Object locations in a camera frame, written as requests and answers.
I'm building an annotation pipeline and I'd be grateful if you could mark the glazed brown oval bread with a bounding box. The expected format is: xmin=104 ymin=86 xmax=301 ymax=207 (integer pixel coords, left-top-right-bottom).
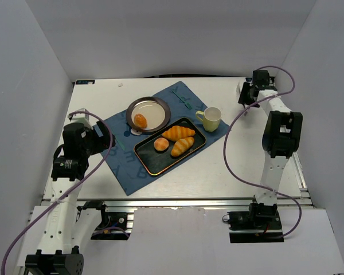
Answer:
xmin=134 ymin=113 xmax=147 ymax=129

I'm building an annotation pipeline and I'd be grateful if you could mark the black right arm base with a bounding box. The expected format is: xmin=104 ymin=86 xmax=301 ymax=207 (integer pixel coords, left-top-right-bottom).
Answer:
xmin=222 ymin=202 xmax=284 ymax=243

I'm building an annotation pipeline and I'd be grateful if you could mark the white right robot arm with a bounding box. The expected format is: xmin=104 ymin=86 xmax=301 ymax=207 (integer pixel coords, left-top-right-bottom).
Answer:
xmin=238 ymin=66 xmax=303 ymax=215

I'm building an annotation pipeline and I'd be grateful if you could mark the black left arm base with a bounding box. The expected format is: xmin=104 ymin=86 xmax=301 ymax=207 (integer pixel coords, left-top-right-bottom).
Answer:
xmin=76 ymin=201 xmax=134 ymax=241

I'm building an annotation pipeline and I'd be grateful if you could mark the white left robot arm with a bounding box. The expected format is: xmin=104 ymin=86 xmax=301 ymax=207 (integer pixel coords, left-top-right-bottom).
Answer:
xmin=25 ymin=119 xmax=115 ymax=274

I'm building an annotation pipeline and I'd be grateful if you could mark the blue placemat with letters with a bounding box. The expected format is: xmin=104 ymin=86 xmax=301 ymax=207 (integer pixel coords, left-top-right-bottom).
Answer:
xmin=105 ymin=81 xmax=228 ymax=195

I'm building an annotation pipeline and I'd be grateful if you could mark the pale yellow cup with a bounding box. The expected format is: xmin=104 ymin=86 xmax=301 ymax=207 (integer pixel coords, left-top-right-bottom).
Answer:
xmin=196 ymin=107 xmax=222 ymax=132

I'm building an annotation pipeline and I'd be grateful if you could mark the blue label sticker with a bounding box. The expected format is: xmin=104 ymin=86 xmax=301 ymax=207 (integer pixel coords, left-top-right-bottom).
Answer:
xmin=75 ymin=80 xmax=95 ymax=85

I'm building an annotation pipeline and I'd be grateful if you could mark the pale round bun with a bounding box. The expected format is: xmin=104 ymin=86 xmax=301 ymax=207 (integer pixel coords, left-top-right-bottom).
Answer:
xmin=154 ymin=137 xmax=169 ymax=152

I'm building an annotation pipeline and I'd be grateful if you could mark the black rectangular tray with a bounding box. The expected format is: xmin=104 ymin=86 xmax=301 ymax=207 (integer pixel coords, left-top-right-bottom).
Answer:
xmin=134 ymin=117 xmax=207 ymax=176

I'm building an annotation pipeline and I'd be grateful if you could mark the round metal plate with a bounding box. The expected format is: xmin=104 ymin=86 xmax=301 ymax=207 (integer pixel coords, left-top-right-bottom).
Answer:
xmin=126 ymin=96 xmax=171 ymax=133

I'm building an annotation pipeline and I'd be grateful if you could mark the striped croissant upper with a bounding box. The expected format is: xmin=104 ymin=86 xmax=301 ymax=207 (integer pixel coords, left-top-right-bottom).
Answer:
xmin=162 ymin=125 xmax=196 ymax=142

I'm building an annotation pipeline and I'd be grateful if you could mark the striped croissant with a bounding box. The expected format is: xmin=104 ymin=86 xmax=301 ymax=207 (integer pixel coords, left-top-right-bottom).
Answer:
xmin=162 ymin=125 xmax=196 ymax=142
xmin=170 ymin=137 xmax=194 ymax=157

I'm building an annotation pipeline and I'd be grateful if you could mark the striped croissant lower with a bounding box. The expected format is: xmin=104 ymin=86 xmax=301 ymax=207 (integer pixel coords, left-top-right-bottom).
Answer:
xmin=170 ymin=137 xmax=194 ymax=157

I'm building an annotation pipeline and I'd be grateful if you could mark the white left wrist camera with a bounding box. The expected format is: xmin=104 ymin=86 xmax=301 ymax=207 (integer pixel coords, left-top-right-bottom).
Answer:
xmin=68 ymin=108 xmax=92 ymax=128

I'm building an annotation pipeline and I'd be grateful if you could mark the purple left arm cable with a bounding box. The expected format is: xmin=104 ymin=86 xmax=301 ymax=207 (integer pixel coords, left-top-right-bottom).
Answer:
xmin=1 ymin=112 xmax=116 ymax=275

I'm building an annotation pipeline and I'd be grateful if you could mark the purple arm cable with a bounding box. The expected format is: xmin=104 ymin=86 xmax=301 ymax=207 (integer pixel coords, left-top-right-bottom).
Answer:
xmin=223 ymin=65 xmax=303 ymax=239
xmin=1 ymin=112 xmax=116 ymax=275

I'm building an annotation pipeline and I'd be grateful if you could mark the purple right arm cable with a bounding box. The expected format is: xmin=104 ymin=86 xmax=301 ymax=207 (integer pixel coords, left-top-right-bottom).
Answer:
xmin=223 ymin=65 xmax=303 ymax=239

